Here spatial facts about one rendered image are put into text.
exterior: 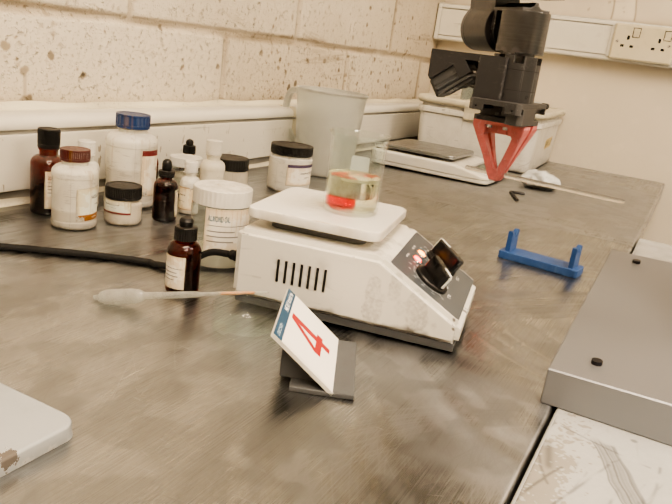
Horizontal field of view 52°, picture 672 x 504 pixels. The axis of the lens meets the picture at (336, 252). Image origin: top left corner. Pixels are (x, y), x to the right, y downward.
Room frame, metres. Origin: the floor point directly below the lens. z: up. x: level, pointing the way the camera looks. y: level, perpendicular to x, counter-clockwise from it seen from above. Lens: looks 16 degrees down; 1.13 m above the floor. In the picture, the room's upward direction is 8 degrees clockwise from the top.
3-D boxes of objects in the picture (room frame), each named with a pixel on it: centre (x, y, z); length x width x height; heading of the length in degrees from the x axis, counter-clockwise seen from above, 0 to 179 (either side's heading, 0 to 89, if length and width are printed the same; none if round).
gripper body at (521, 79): (0.88, -0.19, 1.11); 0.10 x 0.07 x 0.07; 149
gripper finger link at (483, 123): (0.88, -0.19, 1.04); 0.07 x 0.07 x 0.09; 59
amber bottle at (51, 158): (0.77, 0.34, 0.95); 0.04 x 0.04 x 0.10
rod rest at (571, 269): (0.83, -0.25, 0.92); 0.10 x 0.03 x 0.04; 59
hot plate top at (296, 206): (0.61, 0.01, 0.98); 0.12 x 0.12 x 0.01; 75
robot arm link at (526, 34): (0.88, -0.18, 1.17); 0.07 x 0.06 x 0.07; 23
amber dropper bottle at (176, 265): (0.58, 0.13, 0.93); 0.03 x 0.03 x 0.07
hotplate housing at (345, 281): (0.61, -0.02, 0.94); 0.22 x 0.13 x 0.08; 75
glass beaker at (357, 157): (0.61, -0.01, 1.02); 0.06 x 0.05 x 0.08; 20
